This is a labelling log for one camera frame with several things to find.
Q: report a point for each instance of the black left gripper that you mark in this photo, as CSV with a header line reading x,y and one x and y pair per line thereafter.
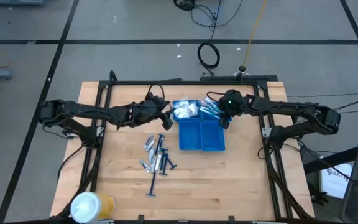
x,y
145,112

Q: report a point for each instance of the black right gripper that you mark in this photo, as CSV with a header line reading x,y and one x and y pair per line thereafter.
x,y
233,102

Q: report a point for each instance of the green toothbrush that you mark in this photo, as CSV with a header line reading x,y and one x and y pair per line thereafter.
x,y
210,114

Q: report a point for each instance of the blue toothbrush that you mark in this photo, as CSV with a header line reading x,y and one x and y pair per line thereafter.
x,y
208,109

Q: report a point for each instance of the blue disposable razor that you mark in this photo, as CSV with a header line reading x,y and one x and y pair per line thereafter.
x,y
159,144
170,162
163,161
152,185

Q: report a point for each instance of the small silver foil tube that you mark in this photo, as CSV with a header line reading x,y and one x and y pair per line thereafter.
x,y
158,162
145,165
148,140
151,145
151,155

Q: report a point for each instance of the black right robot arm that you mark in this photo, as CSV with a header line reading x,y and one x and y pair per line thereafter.
x,y
291,107

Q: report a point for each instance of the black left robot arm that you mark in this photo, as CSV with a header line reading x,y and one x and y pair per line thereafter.
x,y
82,109

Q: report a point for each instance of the blue plastic mesh basket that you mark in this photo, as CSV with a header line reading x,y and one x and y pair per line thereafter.
x,y
213,137
207,119
199,112
190,135

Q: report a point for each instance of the black power strip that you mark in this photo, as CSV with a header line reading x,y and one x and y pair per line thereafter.
x,y
238,77

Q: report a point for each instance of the black round stand foot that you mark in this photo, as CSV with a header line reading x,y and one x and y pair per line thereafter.
x,y
243,68

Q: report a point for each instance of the black table edge clamp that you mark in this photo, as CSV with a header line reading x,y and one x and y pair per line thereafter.
x,y
140,219
231,219

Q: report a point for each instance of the black slanted beam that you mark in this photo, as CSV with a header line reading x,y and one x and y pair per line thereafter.
x,y
331,161

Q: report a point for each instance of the yellow disinfecting wipes canister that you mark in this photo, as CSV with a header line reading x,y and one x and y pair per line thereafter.
x,y
92,207

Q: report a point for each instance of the white printed sign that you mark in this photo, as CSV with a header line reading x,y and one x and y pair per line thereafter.
x,y
334,183

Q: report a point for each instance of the grey metal floor bar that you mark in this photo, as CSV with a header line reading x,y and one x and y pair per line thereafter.
x,y
17,2

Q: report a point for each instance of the black aluminium table frame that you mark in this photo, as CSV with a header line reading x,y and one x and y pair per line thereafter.
x,y
182,83

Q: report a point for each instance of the black curved corner bracket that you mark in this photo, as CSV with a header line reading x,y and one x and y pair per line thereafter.
x,y
113,76

